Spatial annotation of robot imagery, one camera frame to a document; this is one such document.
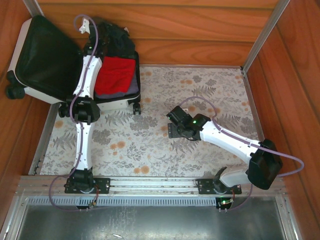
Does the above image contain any aluminium mat edge strip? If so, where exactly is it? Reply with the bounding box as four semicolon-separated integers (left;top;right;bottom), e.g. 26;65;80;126
27;103;60;176
241;68;277;177

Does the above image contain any small circuit board with wires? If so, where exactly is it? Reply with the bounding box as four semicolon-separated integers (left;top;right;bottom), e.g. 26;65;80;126
88;193;101;209

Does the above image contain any small circuit board green light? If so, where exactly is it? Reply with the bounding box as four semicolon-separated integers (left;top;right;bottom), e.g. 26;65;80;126
217;197;236;210

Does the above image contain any floral patterned table mat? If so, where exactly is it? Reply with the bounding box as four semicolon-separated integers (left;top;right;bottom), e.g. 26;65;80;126
39;65;272;177

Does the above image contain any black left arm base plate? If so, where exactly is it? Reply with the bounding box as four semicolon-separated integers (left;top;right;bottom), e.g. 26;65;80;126
64;177;111;195

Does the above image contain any white hard-shell suitcase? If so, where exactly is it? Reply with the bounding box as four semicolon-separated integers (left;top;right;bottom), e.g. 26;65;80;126
4;14;142;116

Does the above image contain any aluminium frame post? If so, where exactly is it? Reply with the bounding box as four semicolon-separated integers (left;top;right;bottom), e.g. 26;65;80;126
22;0;45;17
241;0;291;73

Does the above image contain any grey metal sheet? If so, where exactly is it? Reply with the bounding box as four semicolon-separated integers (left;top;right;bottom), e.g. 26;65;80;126
17;205;287;240

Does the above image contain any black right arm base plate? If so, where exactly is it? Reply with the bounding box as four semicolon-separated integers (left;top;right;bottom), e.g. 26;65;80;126
196;177;243;195

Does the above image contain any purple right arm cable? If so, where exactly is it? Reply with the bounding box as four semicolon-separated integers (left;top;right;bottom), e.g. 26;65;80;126
178;96;306;213

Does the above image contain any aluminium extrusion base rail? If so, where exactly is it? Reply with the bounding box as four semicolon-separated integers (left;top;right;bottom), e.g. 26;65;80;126
16;174;287;200

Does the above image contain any red garment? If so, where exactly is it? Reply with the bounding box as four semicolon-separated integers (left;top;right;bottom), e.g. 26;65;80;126
94;56;137;96

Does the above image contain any grey slotted cable duct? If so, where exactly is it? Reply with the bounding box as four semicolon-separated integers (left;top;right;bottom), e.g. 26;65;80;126
24;196;218;208

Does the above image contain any black garment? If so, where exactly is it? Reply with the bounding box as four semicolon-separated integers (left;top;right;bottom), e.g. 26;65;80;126
96;21;137;60

